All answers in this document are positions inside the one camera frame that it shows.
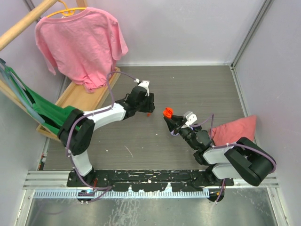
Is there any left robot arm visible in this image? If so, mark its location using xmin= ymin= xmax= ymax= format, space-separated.
xmin=57 ymin=86 xmax=155 ymax=186

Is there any grey slotted cable duct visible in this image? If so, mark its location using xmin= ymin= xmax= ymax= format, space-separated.
xmin=33 ymin=189 xmax=209 ymax=199

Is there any green t-shirt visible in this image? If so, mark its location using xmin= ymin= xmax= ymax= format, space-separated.
xmin=10 ymin=67 xmax=75 ymax=135

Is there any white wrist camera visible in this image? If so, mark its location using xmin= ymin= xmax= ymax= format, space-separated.
xmin=134 ymin=79 xmax=150 ymax=96
xmin=182 ymin=111 xmax=197 ymax=128

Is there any pink t-shirt on hanger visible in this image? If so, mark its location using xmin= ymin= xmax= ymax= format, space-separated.
xmin=35 ymin=7 xmax=128 ymax=93

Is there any salmon pink folded cloth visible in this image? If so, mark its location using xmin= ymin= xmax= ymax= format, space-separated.
xmin=208 ymin=115 xmax=257 ymax=146

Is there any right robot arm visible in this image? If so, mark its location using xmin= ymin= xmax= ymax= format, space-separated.
xmin=163 ymin=112 xmax=277 ymax=186

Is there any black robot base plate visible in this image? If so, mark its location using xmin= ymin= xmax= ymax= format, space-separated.
xmin=67 ymin=169 xmax=235 ymax=193

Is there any orange earbud case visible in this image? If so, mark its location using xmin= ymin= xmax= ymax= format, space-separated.
xmin=163 ymin=107 xmax=174 ymax=119

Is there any aluminium corner frame post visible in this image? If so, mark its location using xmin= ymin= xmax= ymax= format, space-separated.
xmin=230 ymin=0 xmax=274 ymax=70

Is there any black earbud charging case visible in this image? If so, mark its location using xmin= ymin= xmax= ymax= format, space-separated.
xmin=192 ymin=126 xmax=202 ymax=132

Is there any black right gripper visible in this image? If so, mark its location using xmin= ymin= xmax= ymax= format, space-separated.
xmin=164 ymin=113 xmax=198 ymax=150

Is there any wooden hanging rod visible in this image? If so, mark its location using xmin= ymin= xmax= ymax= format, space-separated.
xmin=0 ymin=0 xmax=57 ymax=50

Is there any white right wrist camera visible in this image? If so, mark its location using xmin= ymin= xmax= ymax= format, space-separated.
xmin=182 ymin=111 xmax=197 ymax=128

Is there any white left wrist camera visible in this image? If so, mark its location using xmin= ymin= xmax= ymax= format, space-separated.
xmin=134 ymin=79 xmax=150 ymax=96

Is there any grey-blue clothes hanger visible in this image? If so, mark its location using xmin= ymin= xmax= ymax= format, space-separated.
xmin=0 ymin=58 xmax=45 ymax=124

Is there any wooden rack base tray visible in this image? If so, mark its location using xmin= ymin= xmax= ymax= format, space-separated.
xmin=36 ymin=73 xmax=120 ymax=142

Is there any yellow clothes hanger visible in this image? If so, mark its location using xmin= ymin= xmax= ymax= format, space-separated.
xmin=47 ymin=0 xmax=87 ymax=17

